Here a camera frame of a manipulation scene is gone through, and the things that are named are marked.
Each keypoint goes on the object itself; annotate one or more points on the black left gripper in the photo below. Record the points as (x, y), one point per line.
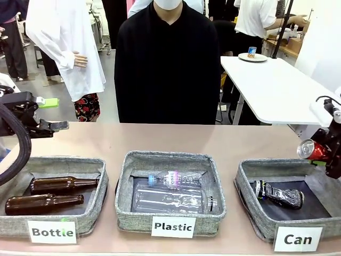
(16, 114)

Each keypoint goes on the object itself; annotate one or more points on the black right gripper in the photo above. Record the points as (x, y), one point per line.
(334, 149)

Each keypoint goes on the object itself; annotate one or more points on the crushed red soda can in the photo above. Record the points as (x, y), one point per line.
(313, 150)

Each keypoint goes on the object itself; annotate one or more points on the crushed black drink can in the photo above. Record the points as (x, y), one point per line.
(282, 196)

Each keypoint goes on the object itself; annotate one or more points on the brown glass beer bottle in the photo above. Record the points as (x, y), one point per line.
(61, 184)
(40, 204)

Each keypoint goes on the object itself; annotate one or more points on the large clear plastic bottle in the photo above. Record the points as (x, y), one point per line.
(173, 198)

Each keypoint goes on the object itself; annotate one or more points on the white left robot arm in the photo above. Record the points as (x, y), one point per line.
(6, 85)

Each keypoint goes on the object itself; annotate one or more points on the grey fabric basket labelled Can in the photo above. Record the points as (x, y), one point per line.
(279, 168)

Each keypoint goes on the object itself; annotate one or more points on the grey fabric basket labelled Bottle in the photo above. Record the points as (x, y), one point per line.
(66, 164)

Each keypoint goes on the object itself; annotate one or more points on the white Can label card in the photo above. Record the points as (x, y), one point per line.
(298, 239)

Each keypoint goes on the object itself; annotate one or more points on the small blue food can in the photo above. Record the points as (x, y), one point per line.
(252, 52)

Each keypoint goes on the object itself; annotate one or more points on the grey fabric basket labelled Plastic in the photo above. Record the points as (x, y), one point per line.
(170, 160)

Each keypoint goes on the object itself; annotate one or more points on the red floral skirt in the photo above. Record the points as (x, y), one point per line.
(86, 106)

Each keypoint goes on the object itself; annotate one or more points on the person with pink belt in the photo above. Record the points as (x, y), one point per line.
(13, 48)

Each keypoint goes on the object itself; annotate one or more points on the white side table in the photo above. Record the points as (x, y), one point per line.
(271, 88)

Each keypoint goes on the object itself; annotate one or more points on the white partition panel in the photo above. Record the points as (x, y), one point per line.
(319, 48)

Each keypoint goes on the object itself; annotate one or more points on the wooden workbench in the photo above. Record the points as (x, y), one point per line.
(286, 49)

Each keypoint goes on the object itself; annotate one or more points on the cardboard box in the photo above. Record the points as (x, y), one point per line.
(294, 44)

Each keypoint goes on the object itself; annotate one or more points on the white plate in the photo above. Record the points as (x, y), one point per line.
(253, 59)

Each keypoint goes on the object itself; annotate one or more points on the white Bottle label card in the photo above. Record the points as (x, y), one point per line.
(52, 232)

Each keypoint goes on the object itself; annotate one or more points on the person in black sweater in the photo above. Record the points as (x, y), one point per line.
(167, 72)

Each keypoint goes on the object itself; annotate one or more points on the black stand pole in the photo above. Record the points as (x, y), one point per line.
(281, 26)

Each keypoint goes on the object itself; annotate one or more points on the small blue-capped plastic bottle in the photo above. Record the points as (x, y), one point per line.
(175, 177)

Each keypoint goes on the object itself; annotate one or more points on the person in white t-shirt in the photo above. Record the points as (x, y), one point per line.
(255, 18)

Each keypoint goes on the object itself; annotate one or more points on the white face mask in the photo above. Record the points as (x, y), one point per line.
(167, 4)

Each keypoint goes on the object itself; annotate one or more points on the white Plastic label card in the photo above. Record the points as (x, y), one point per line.
(173, 227)

